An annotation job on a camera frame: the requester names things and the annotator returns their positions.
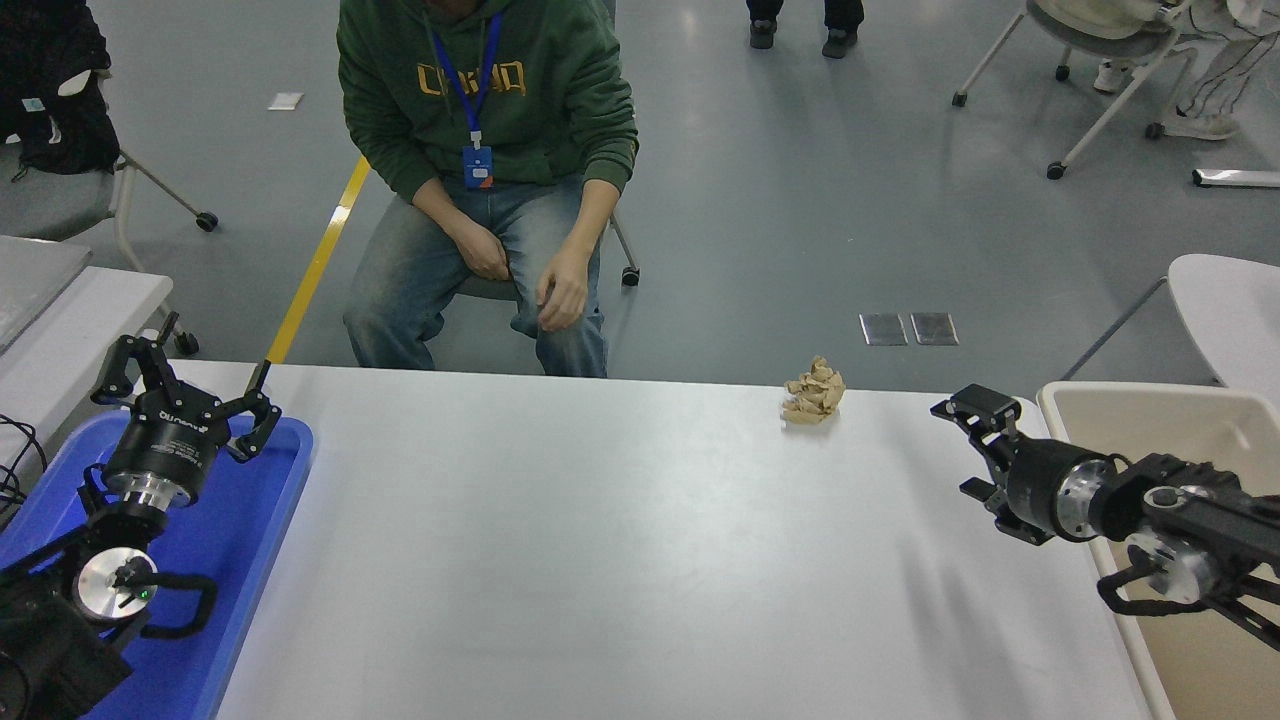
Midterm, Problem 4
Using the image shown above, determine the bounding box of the grey flat board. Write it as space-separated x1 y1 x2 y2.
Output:
0 236 92 353

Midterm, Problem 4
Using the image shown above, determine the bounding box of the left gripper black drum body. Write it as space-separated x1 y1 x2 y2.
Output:
103 382 233 493

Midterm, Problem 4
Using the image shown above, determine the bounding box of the person's right hand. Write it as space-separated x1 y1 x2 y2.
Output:
455 222 513 281

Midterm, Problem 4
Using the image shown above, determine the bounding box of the white side table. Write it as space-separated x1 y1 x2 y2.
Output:
0 266 174 471

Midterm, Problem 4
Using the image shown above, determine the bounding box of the white round table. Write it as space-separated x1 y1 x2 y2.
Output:
1060 253 1280 411

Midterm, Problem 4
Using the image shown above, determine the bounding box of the black jacket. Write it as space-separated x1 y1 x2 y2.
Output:
0 0 121 179

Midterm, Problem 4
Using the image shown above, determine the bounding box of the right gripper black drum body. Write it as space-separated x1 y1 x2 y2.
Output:
1003 437 1083 543

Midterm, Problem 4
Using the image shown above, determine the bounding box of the thin black cable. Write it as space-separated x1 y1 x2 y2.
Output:
0 413 47 526

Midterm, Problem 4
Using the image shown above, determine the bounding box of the tan paper ball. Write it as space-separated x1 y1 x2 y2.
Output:
780 355 847 425

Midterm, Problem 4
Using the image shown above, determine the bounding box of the person's left hand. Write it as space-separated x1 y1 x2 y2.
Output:
535 245 591 333

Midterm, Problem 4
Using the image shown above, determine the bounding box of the person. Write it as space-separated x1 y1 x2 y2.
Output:
337 0 641 379
1093 0 1280 141
745 0 866 59

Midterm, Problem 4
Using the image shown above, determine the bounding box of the large pale plastic bin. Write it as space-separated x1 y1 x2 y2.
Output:
1036 381 1280 720

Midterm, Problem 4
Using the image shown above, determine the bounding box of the blue plastic tray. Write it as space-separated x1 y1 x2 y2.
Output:
0 408 314 720

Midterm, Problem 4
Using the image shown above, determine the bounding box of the white frame rolling chair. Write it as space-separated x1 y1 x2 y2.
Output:
952 0 1216 181

